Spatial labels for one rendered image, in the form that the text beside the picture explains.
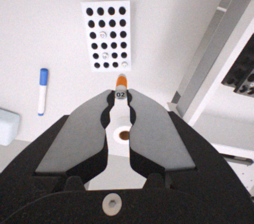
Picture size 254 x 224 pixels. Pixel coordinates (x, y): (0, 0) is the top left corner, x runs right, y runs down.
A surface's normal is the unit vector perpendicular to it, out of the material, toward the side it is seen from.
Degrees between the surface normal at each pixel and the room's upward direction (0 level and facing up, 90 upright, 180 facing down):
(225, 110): 0
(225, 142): 90
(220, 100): 0
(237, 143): 90
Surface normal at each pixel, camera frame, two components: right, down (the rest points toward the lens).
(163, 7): 0.02, 0.49
